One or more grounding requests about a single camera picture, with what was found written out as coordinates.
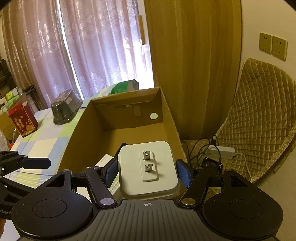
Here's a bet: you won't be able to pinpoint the white power adapter plug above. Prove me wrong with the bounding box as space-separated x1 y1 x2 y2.
118 141 179 200

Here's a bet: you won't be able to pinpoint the white green medicine box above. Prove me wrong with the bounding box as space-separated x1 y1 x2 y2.
94 154 122 201

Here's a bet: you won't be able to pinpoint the black remote control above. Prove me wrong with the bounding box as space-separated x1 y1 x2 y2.
114 143 128 158

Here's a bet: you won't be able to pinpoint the crumpled clear plastic bag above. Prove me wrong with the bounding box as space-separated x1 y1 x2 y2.
0 130 10 152

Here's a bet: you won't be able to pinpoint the checkered tablecloth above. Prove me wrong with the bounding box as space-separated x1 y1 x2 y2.
5 108 85 188

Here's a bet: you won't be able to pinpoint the red gift box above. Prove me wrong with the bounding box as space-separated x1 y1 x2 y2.
8 101 38 138

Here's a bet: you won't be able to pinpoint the tan cardboard box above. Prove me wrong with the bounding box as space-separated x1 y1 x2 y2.
0 113 19 142

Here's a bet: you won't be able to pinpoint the white power strip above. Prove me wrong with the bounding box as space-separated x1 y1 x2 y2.
206 145 235 160

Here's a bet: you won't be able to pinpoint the green tissue packs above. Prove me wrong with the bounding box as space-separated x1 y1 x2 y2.
6 88 20 105

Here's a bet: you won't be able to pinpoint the black bowl stack wrapped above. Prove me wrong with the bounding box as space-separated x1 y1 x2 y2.
51 89 83 126

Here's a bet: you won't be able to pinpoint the brown cardboard box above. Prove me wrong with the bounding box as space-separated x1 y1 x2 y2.
58 87 186 173

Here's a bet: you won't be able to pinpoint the quilted chair cover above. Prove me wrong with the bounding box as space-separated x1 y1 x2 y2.
182 58 296 186

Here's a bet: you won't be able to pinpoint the green mailer bag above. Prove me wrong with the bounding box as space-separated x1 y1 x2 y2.
79 79 140 108

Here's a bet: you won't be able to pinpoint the pink sheer curtain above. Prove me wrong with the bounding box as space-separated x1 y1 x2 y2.
1 1 154 107

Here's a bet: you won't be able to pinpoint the black cable bundle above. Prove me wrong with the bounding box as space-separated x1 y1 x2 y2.
180 134 225 176

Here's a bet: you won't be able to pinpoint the wooden wall hook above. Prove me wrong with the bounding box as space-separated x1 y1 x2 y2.
137 15 146 45

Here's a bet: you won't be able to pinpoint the wall socket left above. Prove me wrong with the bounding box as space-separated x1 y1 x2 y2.
259 33 273 54

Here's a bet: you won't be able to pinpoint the wall socket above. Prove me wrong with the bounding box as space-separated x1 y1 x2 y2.
259 33 273 54
271 36 288 61

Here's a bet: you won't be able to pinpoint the wall socket right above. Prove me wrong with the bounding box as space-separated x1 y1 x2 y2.
271 36 288 61

